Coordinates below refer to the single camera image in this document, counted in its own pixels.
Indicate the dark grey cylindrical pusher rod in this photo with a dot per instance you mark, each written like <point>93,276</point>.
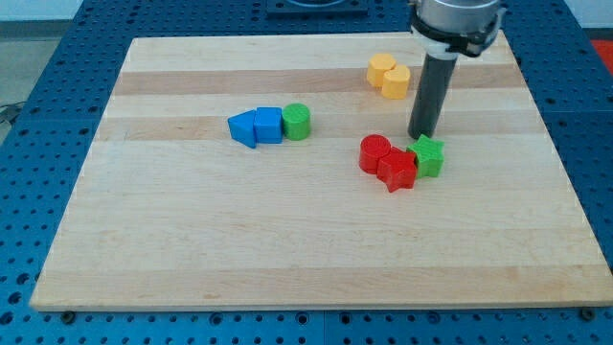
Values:
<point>435,77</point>

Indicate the yellow cylinder block front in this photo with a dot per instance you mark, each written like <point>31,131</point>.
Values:
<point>396,83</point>

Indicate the yellow cylinder block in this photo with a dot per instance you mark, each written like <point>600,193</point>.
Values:
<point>378,65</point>
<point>396,83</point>

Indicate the green star block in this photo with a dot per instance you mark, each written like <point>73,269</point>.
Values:
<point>429,156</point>

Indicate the yellow cylinder block rear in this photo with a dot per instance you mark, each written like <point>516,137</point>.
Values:
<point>378,65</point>

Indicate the red cylinder block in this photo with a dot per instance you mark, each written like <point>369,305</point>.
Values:
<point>372,148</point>

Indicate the red star block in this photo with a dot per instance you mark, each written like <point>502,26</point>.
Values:
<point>397,170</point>

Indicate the green cylinder block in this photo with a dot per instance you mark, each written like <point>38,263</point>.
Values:
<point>296,121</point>

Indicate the blue cube block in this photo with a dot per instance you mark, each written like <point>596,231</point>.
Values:
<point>268,125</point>

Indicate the blue triangle block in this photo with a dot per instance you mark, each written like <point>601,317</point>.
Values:
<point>241,128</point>

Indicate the light wooden board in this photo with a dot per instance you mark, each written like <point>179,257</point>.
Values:
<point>169,213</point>

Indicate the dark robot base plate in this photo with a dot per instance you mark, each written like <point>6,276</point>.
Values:
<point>278,8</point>

